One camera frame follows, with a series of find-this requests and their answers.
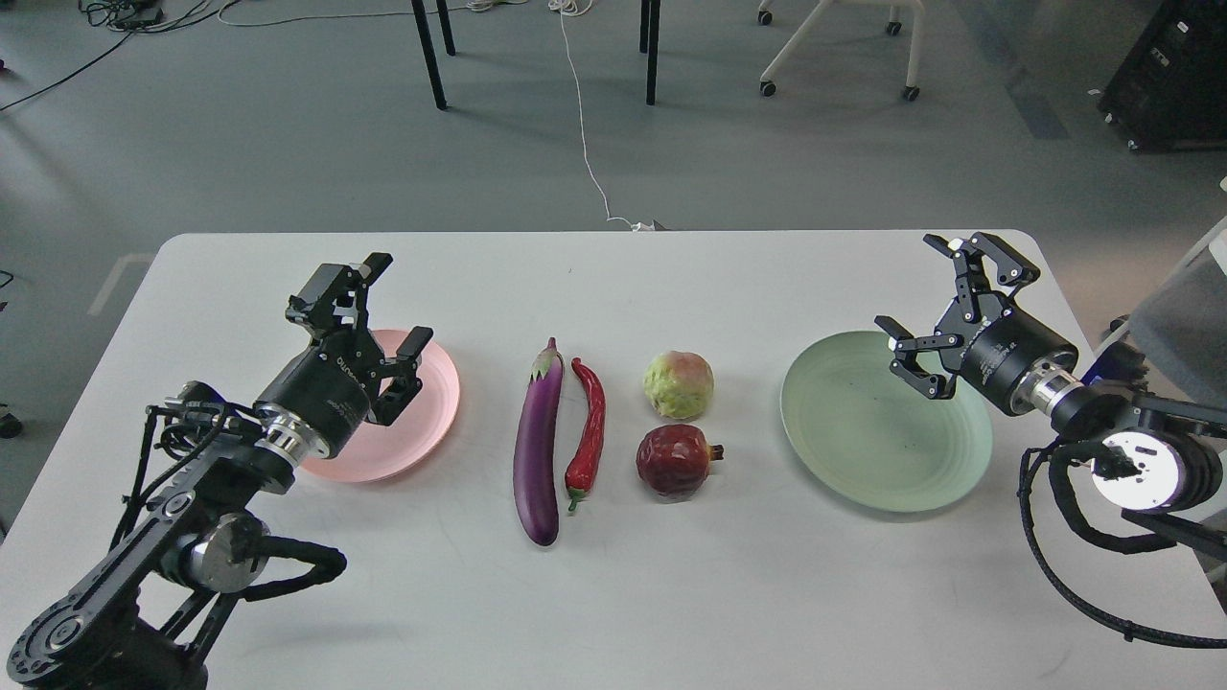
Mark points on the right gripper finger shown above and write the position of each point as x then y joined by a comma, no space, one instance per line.
906,348
988,273

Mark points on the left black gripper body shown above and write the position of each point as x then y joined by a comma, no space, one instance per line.
342,380

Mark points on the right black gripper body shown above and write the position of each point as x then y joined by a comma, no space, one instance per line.
1000,349

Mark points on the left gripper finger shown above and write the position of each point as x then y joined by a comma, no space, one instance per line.
334,299
393,380

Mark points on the purple eggplant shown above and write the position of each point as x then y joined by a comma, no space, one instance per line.
533,480

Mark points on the green pink apple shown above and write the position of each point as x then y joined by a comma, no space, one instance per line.
679,385

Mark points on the red pomegranate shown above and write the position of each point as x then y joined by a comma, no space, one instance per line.
674,460

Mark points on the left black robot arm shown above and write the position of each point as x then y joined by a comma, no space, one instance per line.
187,550

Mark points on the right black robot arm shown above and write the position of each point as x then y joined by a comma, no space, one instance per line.
1123,465

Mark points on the pink plate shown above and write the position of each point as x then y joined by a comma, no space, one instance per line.
376,452

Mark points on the green plate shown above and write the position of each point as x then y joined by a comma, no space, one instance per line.
870,438

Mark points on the red chili pepper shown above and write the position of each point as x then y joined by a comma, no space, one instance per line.
583,468

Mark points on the black equipment case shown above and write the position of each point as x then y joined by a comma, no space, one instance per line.
1169,93

